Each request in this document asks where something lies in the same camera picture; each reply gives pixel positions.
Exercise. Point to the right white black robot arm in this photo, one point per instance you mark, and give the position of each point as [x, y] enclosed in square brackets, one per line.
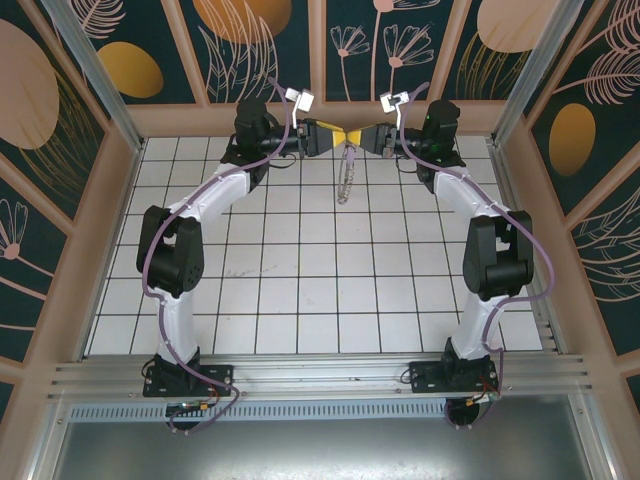
[500, 260]

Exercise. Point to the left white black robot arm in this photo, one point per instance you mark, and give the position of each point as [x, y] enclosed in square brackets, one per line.
[175, 260]

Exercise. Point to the grey metal sheet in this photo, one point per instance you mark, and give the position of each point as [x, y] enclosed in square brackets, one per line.
[325, 450]

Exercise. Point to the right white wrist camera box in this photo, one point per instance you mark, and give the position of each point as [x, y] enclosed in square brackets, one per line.
[392, 102]

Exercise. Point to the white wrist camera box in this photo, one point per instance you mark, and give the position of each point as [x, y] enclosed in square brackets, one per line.
[304, 101]
[392, 102]

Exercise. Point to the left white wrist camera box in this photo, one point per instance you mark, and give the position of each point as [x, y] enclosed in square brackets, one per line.
[304, 101]

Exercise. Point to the aluminium side rail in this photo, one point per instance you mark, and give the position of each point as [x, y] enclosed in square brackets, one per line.
[500, 175]

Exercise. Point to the aluminium corner post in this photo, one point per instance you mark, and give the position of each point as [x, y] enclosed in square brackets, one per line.
[89, 65]
[542, 65]

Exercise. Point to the aluminium mounting rail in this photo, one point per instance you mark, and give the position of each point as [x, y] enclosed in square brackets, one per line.
[325, 372]

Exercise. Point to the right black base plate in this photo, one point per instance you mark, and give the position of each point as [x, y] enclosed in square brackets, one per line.
[430, 377]

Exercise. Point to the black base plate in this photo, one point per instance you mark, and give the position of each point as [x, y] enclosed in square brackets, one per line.
[430, 377]
[215, 380]

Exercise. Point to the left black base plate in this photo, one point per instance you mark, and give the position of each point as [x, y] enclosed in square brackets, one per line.
[215, 380]

